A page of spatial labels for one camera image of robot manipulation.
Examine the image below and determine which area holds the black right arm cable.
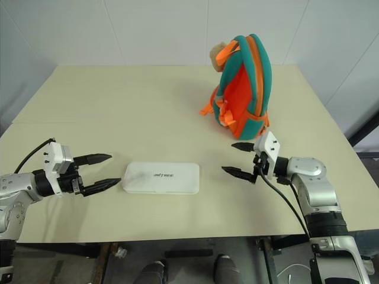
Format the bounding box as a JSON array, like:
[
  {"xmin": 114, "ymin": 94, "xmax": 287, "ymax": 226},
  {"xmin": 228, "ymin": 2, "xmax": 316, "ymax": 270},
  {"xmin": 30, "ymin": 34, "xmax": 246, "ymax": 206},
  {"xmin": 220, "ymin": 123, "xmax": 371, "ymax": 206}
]
[
  {"xmin": 259, "ymin": 172, "xmax": 311, "ymax": 238},
  {"xmin": 277, "ymin": 176, "xmax": 310, "ymax": 234}
]

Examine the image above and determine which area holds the white floor cable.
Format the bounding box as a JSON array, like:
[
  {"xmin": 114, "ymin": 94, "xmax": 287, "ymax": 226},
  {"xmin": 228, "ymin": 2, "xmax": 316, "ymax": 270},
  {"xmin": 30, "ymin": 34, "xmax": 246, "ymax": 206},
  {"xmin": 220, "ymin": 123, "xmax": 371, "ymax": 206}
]
[{"xmin": 277, "ymin": 262, "xmax": 312, "ymax": 284}]

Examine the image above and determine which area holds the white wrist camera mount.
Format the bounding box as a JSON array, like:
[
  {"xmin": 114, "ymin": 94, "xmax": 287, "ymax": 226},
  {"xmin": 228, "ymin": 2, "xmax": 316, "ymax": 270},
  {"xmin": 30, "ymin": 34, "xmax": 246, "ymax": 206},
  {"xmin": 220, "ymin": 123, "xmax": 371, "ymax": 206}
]
[
  {"xmin": 43, "ymin": 141, "xmax": 73, "ymax": 182},
  {"xmin": 253, "ymin": 130, "xmax": 281, "ymax": 179}
]

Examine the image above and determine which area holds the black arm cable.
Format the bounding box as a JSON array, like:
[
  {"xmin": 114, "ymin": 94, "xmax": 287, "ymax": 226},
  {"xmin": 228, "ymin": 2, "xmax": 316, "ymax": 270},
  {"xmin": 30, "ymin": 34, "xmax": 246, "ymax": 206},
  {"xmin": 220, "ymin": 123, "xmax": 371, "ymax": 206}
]
[
  {"xmin": 277, "ymin": 176, "xmax": 310, "ymax": 234},
  {"xmin": 12, "ymin": 137, "xmax": 57, "ymax": 175},
  {"xmin": 259, "ymin": 172, "xmax": 311, "ymax": 238}
]

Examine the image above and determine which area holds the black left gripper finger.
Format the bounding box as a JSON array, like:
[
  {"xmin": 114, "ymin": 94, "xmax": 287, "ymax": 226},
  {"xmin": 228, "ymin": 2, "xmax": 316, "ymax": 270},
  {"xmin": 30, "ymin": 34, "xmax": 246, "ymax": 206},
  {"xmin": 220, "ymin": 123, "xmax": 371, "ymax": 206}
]
[
  {"xmin": 73, "ymin": 153, "xmax": 113, "ymax": 167},
  {"xmin": 82, "ymin": 177, "xmax": 123, "ymax": 198}
]

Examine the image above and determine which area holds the rusty metal bar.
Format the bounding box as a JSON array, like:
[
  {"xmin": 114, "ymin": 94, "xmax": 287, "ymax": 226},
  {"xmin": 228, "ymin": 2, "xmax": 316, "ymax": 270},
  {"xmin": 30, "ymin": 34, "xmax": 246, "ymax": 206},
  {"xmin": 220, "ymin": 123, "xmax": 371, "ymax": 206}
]
[{"xmin": 97, "ymin": 242, "xmax": 113, "ymax": 272}]

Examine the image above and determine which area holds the black table leg frame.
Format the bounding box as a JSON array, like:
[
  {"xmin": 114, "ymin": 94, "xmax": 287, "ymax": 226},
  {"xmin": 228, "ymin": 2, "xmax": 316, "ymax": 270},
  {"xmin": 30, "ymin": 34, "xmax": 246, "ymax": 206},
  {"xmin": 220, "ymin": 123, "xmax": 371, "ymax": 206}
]
[{"xmin": 256, "ymin": 235, "xmax": 310, "ymax": 284}]

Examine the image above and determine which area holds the dark rounded shape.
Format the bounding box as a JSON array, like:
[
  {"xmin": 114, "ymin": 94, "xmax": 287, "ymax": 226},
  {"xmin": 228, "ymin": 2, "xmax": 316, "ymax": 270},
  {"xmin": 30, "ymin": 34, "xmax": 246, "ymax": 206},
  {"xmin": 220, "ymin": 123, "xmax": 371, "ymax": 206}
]
[
  {"xmin": 140, "ymin": 260, "xmax": 167, "ymax": 284},
  {"xmin": 214, "ymin": 254, "xmax": 241, "ymax": 284}
]

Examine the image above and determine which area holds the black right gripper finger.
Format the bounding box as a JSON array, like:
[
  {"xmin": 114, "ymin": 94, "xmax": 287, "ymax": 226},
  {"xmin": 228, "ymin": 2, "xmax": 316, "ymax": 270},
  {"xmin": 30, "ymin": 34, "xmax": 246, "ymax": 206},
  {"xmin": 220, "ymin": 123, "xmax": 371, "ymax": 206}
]
[
  {"xmin": 221, "ymin": 166, "xmax": 258, "ymax": 185},
  {"xmin": 231, "ymin": 142, "xmax": 255, "ymax": 154}
]

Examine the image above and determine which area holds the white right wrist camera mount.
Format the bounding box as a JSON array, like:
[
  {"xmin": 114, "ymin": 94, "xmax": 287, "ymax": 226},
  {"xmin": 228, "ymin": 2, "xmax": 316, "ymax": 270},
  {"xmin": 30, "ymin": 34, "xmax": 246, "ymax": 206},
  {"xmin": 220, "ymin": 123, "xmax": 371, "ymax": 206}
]
[{"xmin": 253, "ymin": 130, "xmax": 281, "ymax": 179}]

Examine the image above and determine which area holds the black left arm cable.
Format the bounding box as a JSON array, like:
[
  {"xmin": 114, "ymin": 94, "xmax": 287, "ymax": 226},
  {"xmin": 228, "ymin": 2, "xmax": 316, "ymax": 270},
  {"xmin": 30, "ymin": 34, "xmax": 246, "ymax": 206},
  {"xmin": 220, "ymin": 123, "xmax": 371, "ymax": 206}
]
[{"xmin": 12, "ymin": 137, "xmax": 57, "ymax": 175}]

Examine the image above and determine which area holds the beige plush piece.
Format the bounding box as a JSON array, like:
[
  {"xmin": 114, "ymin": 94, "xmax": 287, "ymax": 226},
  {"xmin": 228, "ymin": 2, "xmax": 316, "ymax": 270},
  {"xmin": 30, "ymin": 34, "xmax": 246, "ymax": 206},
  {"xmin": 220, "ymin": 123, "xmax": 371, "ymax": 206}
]
[{"xmin": 210, "ymin": 42, "xmax": 231, "ymax": 72}]

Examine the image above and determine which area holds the teal and orange backpack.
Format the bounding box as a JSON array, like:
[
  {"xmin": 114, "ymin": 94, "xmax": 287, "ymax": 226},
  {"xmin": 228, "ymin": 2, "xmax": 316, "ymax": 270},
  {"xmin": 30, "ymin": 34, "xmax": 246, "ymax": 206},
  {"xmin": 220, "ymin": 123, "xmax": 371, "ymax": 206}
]
[{"xmin": 199, "ymin": 34, "xmax": 273, "ymax": 140}]

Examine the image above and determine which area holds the black table frame beam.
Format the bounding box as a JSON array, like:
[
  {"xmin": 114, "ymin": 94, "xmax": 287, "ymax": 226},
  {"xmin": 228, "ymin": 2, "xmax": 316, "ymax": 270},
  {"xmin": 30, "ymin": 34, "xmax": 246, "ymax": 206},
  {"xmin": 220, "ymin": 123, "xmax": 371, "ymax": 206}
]
[{"xmin": 16, "ymin": 242, "xmax": 102, "ymax": 257}]

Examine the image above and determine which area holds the white rectangular pouch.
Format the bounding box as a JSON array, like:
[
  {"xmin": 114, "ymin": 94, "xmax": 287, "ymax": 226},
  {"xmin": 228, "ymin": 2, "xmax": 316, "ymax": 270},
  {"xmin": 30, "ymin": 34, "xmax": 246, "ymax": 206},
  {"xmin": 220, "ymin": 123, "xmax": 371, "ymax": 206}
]
[{"xmin": 122, "ymin": 161, "xmax": 203, "ymax": 195}]

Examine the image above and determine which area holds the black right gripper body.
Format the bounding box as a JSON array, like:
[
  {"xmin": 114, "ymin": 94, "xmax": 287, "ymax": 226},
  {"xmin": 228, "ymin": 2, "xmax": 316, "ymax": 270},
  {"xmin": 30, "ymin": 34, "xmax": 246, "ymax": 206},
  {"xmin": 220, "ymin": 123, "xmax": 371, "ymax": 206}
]
[{"xmin": 252, "ymin": 150, "xmax": 269, "ymax": 185}]

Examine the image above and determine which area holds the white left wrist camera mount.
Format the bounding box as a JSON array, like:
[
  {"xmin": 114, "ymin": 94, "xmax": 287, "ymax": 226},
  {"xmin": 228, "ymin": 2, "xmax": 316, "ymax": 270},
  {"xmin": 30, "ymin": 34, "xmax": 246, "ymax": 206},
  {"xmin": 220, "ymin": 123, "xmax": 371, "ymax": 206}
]
[{"xmin": 43, "ymin": 141, "xmax": 73, "ymax": 182}]

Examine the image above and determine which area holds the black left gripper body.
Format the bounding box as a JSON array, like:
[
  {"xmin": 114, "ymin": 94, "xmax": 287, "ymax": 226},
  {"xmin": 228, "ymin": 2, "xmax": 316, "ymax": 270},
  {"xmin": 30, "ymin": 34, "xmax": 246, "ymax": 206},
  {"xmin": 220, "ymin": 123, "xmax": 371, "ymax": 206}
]
[{"xmin": 57, "ymin": 157, "xmax": 86, "ymax": 196}]

